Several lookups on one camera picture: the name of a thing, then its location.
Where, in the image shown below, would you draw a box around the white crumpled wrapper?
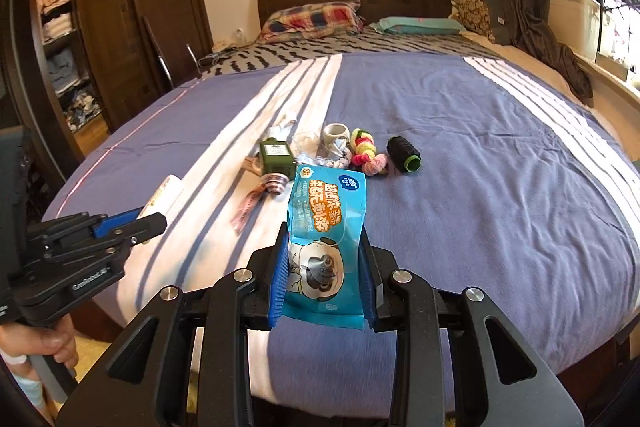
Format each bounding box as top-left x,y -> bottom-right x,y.
271,113 -> 299,140

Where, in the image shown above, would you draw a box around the person's left hand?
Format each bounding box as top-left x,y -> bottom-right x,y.
0,321 -> 79,369

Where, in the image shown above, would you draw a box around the pink striped ribbon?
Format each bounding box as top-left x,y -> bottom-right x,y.
230,186 -> 271,234

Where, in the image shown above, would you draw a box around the green bottle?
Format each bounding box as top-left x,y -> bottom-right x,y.
257,139 -> 296,180

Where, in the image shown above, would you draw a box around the folded metal frame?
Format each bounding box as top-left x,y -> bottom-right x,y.
142,17 -> 206,88

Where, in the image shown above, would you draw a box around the white storage box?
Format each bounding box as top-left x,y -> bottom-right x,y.
547,0 -> 601,63

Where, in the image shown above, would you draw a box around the blue white striped bedsheet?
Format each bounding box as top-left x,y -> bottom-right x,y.
42,52 -> 640,414

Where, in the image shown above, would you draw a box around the dark grey cushion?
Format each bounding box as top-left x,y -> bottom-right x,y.
477,0 -> 517,46

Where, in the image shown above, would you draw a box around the brown patterned cushion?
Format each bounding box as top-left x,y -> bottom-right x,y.
450,0 -> 501,44

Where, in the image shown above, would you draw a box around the blue white braided cord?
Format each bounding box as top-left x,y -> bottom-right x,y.
300,154 -> 352,171

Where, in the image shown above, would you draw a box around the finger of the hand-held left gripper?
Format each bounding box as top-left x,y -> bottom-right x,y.
42,213 -> 168,280
27,208 -> 147,254

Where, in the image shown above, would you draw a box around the teal pillow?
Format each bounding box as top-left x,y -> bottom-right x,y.
369,17 -> 466,36

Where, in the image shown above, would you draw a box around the clear plastic box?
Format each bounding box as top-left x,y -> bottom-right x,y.
292,132 -> 321,156

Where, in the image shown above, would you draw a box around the white tube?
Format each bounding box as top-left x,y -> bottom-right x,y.
137,175 -> 184,221

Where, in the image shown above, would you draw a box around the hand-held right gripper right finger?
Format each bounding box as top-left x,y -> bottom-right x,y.
356,227 -> 586,427

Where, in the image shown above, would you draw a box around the white tape roll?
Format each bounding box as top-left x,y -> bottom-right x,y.
321,123 -> 351,148

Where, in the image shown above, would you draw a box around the shelf of folded clothes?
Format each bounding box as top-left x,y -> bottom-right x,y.
34,0 -> 112,134

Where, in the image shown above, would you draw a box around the blue printed wipes packet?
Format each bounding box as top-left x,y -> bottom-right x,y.
281,163 -> 369,331

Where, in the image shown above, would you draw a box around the plaid pillow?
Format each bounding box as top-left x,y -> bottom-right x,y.
257,0 -> 366,44

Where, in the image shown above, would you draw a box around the grey black patterned blanket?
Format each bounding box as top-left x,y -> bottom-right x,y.
197,29 -> 501,80

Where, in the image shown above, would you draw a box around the colourful hair ties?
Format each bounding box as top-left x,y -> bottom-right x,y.
349,128 -> 381,168

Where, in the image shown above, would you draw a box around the black thread spool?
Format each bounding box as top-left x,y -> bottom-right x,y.
386,135 -> 423,174

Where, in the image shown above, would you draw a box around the white charger cables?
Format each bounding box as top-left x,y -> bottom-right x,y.
209,37 -> 247,58

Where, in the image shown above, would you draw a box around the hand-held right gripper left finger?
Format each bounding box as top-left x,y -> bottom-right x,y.
55,221 -> 291,427

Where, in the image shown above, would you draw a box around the pink scrunchie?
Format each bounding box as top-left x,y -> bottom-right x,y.
364,153 -> 391,178

